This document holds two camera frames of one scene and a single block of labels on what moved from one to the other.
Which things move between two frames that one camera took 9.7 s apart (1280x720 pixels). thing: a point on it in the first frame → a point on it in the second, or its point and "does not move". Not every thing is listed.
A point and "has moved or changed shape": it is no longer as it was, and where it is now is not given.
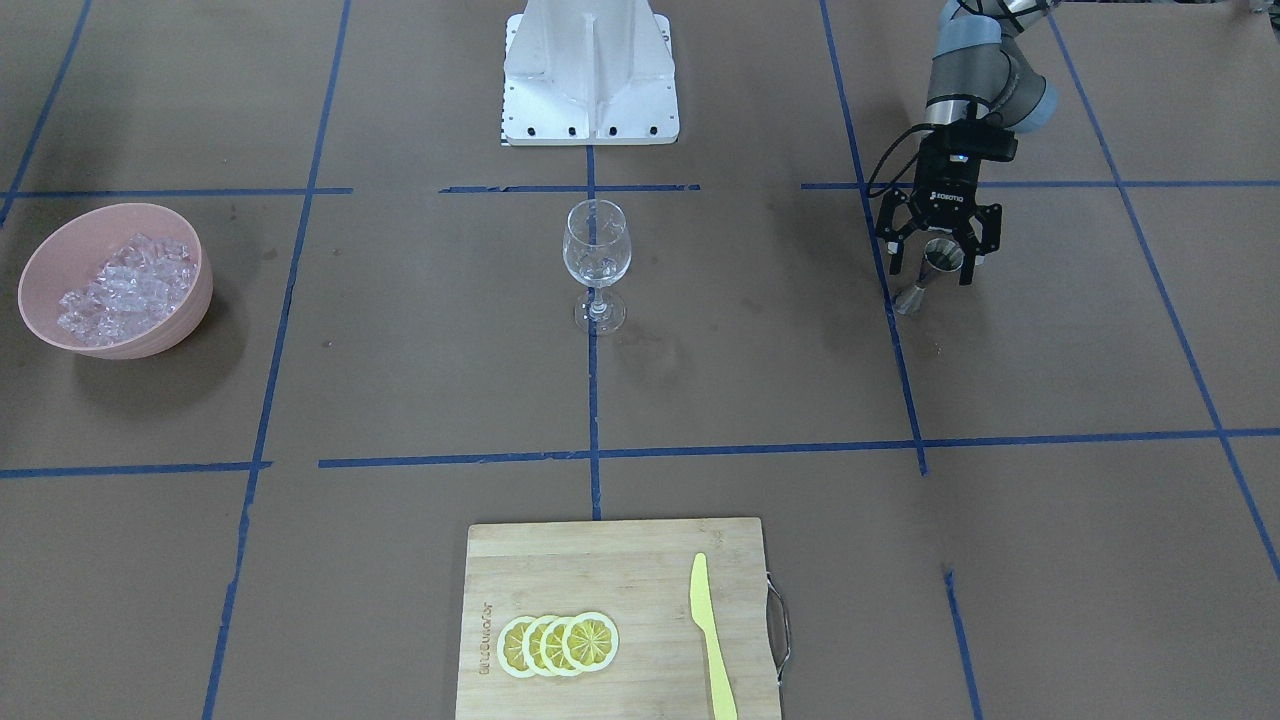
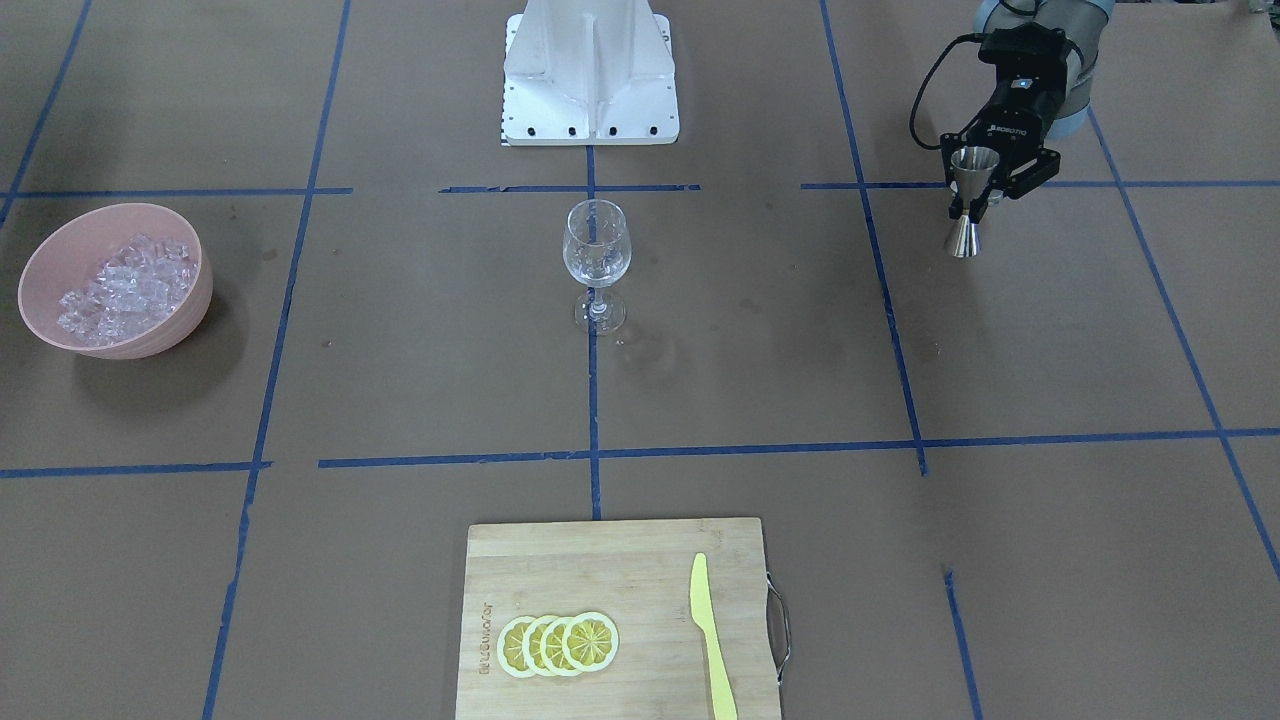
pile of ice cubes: x=139 y=284 does not move
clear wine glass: x=597 y=247 does not move
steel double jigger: x=943 y=253 has moved or changed shape
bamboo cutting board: x=638 y=574 does not move
